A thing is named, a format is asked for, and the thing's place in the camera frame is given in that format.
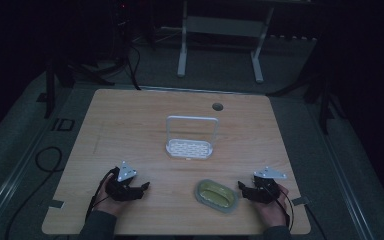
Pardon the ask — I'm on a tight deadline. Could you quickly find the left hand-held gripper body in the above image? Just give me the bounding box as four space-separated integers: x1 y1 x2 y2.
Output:
104 161 144 202

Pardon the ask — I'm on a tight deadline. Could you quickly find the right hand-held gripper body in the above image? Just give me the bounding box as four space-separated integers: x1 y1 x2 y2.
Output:
246 166 288 205

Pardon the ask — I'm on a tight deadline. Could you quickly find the person's left hand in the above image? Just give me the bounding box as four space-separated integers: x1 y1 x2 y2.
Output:
93 182 130 218

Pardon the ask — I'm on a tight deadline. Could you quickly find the person's right hand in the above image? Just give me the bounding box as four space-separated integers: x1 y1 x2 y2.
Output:
252 184 292 229

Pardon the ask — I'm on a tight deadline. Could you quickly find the green and grey soap dish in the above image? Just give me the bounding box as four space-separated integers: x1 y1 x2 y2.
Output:
194 178 240 215

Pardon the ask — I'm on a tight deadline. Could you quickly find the grey tape piece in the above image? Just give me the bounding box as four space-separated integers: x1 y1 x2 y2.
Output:
291 196 310 207
48 198 65 210

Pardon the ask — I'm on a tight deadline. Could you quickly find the black metal stand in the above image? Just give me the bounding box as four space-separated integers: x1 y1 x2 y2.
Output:
44 56 116 120
298 63 346 136

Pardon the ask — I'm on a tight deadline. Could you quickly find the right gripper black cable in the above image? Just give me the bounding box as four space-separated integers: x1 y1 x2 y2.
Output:
278 188 295 232

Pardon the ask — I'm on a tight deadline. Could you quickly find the white rack with handle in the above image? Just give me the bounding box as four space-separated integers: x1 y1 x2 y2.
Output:
165 115 220 161

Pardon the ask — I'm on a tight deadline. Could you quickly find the black floor cable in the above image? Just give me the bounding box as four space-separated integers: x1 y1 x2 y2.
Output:
4 145 64 240

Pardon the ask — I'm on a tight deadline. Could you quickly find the black hanging cable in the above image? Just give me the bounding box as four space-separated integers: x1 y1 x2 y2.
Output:
125 42 143 91

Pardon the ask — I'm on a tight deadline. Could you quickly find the white metal desk frame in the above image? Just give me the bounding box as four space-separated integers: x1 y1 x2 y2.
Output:
176 0 276 85

